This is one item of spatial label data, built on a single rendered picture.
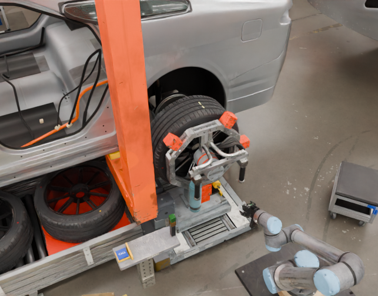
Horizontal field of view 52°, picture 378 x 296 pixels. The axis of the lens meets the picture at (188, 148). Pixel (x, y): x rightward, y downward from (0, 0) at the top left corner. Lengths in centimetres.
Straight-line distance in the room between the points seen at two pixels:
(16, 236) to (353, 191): 255
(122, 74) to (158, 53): 70
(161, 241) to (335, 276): 125
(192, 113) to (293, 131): 201
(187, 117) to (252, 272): 114
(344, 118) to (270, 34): 196
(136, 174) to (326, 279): 120
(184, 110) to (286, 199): 149
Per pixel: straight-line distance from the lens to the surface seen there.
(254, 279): 281
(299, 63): 556
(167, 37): 259
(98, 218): 288
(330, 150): 425
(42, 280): 304
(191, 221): 322
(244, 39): 292
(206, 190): 292
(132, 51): 191
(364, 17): 459
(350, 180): 351
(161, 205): 300
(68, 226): 289
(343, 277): 197
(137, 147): 225
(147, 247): 274
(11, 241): 294
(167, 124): 256
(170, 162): 255
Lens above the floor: 274
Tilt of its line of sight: 43 degrees down
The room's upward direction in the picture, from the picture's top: straight up
